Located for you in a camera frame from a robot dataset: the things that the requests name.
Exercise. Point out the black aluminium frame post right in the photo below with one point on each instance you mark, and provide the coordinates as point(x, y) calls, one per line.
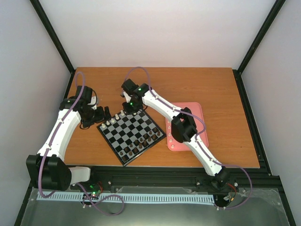
point(278, 4)

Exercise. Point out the black and silver chessboard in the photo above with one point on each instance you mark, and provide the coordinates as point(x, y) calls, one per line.
point(127, 132)

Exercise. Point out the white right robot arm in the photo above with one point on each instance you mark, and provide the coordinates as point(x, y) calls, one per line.
point(183, 126)

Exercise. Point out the light blue cable duct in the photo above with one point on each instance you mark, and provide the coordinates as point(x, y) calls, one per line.
point(202, 199)

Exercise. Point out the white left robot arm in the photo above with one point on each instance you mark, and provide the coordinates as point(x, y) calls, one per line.
point(47, 169)

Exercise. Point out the black aluminium frame post left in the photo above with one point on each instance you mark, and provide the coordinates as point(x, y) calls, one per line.
point(52, 34)

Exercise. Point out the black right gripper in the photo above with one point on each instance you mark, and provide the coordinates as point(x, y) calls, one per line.
point(128, 111)

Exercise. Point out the black aluminium frame post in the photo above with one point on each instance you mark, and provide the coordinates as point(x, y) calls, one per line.
point(52, 34)
point(278, 4)

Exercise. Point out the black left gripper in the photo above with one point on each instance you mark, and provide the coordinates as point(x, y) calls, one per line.
point(107, 117)

